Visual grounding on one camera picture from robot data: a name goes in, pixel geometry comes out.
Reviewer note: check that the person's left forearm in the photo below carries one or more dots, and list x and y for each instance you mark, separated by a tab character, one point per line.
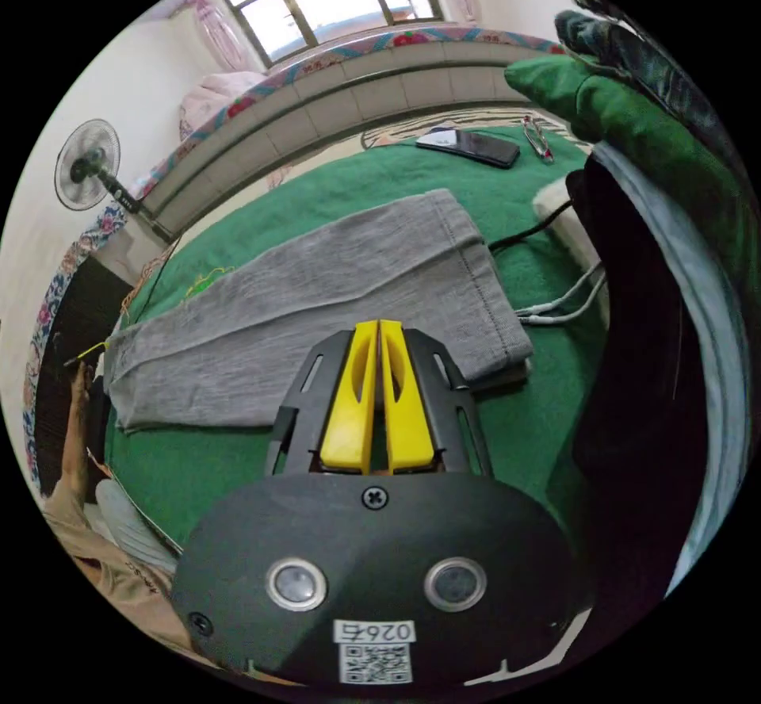
70	454

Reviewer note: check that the bed with green blanket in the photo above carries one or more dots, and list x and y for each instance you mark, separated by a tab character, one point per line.
535	418

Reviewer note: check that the folded glasses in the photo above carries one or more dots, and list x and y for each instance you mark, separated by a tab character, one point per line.
539	139

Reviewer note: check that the person's left hand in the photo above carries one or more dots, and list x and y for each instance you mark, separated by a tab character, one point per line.
79	389

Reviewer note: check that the standing fan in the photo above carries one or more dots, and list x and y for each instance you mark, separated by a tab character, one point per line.
88	164

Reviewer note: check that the person's body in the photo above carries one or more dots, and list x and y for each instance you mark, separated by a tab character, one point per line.
113	561

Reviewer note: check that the black smartphone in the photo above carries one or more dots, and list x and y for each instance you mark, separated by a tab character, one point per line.
475	147

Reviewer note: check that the gray jeans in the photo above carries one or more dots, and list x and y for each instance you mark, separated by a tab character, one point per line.
333	299

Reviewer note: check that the pile of clothes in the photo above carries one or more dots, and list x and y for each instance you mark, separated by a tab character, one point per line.
642	323

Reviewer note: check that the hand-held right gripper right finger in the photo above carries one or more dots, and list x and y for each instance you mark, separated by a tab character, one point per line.
409	418

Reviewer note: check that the pink blanket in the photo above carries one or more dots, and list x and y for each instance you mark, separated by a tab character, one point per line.
214	99

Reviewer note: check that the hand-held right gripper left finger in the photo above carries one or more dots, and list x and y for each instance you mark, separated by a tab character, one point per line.
348	418

